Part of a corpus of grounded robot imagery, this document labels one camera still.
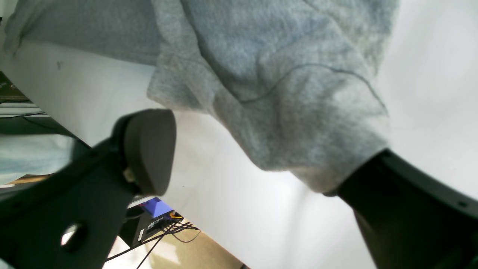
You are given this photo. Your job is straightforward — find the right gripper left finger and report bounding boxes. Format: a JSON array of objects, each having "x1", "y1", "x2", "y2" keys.
[{"x1": 0, "y1": 109, "x2": 177, "y2": 269}]

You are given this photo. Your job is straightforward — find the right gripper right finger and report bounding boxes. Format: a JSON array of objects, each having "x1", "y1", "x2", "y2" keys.
[{"x1": 325, "y1": 149, "x2": 478, "y2": 269}]

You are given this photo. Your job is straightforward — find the grey t-shirt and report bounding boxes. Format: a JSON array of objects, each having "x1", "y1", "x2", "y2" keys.
[{"x1": 4, "y1": 0, "x2": 400, "y2": 193}]

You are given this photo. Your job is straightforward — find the blue box under table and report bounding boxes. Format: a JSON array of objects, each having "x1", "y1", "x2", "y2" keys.
[{"x1": 139, "y1": 197, "x2": 173, "y2": 218}]

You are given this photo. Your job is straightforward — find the black floor cable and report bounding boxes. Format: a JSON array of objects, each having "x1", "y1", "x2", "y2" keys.
[{"x1": 106, "y1": 220, "x2": 202, "y2": 269}]

